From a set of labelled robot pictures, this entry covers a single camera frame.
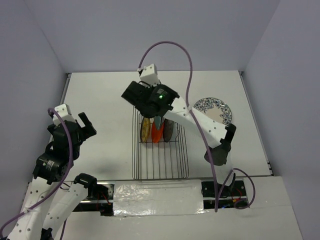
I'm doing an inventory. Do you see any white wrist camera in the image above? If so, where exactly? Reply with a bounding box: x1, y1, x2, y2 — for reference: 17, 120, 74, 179
52, 104, 75, 126
137, 64, 161, 88

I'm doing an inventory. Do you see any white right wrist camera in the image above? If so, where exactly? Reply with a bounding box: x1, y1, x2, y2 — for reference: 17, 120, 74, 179
137, 64, 161, 88

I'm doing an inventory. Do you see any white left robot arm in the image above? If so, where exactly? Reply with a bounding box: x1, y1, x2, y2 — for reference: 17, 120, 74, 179
6, 104, 98, 240

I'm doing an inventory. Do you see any white blue floral plate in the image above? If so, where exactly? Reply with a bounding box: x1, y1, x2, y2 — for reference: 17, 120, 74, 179
193, 97, 233, 126

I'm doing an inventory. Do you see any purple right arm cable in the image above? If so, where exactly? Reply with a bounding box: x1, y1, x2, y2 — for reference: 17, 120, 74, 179
137, 40, 256, 213

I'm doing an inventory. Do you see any yellow patterned plate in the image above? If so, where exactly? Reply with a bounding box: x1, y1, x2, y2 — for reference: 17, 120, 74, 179
140, 117, 151, 143

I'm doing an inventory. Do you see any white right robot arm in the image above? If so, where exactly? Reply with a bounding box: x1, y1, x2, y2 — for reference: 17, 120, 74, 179
121, 81, 236, 196

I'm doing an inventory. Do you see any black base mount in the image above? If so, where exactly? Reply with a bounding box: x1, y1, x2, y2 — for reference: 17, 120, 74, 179
73, 183, 115, 217
201, 180, 249, 210

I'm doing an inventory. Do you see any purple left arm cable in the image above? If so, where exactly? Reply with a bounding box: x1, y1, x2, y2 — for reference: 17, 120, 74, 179
0, 106, 75, 240

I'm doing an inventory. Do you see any orange plate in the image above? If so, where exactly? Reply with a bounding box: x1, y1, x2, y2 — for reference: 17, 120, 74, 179
151, 122, 164, 143

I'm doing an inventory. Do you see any silver foil tape sheet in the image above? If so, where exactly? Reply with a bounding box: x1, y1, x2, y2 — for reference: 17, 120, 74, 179
113, 179, 205, 217

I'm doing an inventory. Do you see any dark speckled plate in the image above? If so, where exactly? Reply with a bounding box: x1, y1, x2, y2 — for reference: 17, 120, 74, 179
162, 119, 174, 143

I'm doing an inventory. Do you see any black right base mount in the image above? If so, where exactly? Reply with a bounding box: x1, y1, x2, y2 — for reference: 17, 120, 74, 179
201, 180, 249, 210

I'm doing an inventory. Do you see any grey plate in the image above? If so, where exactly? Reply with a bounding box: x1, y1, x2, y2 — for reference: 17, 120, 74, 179
153, 116, 164, 130

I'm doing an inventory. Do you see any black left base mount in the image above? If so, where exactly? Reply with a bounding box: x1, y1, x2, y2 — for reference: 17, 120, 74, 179
73, 183, 115, 217

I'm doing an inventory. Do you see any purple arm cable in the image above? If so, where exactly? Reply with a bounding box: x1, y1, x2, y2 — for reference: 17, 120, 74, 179
137, 40, 256, 213
0, 106, 75, 240

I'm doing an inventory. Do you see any grey wire dish rack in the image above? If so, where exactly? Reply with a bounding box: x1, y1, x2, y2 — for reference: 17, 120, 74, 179
131, 108, 190, 181

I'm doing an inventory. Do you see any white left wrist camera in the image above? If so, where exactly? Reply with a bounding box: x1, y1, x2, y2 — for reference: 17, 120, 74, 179
52, 104, 75, 126

